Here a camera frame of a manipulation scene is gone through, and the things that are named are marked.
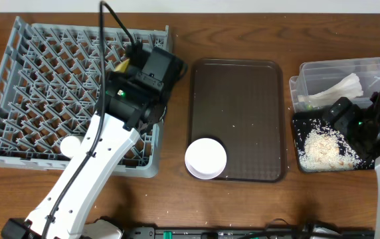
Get white round bowl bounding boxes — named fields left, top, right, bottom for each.
left=185, top=138, right=227, bottom=180

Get left black cable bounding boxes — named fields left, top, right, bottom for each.
left=40, top=0, right=144, bottom=239

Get rice food scraps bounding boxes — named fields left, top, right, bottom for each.
left=298, top=121, right=363, bottom=171

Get white paper cup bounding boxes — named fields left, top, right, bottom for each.
left=60, top=135, right=83, bottom=159

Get clear plastic bin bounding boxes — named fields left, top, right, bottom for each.
left=289, top=57, right=380, bottom=113

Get grey plastic dish rack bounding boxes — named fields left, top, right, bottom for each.
left=0, top=16, right=173, bottom=179

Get dark brown serving tray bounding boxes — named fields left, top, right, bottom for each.
left=189, top=58, right=287, bottom=183

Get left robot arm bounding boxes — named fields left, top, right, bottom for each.
left=1, top=47, right=187, bottom=238

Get right black cable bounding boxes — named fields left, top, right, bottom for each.
left=236, top=218, right=314, bottom=239

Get black cable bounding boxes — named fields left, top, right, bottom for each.
left=40, top=0, right=144, bottom=239
left=236, top=218, right=314, bottom=239

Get yellow round plate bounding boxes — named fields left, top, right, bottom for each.
left=114, top=59, right=130, bottom=73

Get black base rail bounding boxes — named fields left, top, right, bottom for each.
left=122, top=226, right=375, bottom=239

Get white paper napkin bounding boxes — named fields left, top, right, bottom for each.
left=298, top=73, right=363, bottom=108

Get green snack wrapper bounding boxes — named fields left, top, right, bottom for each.
left=305, top=105, right=313, bottom=111

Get black rectangular tray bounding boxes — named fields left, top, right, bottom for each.
left=291, top=109, right=377, bottom=173

